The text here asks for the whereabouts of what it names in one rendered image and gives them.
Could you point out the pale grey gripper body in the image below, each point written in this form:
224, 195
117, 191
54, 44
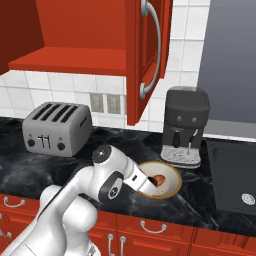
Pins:
146, 188

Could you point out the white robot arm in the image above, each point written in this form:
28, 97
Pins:
66, 213

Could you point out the orange sweet potato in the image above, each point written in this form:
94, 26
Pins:
160, 179

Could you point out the white bowl with tan rim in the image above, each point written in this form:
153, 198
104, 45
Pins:
171, 176

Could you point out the red base cabinet door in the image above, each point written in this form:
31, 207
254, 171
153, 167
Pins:
150, 248
101, 245

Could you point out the black sink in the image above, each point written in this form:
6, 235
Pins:
233, 173

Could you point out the red drawer front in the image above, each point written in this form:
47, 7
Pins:
106, 220
26, 208
226, 243
176, 230

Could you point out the dark grey coffee machine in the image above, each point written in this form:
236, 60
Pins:
185, 113

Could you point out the grey four-slot toaster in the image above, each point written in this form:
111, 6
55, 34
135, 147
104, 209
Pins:
58, 130

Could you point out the grey window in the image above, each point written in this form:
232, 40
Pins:
230, 60

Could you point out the grey wall outlet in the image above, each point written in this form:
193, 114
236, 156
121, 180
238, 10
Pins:
96, 102
113, 104

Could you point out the red wall cabinet door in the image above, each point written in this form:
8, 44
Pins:
136, 60

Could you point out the red wall cabinet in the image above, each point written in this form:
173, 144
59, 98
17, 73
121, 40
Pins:
73, 40

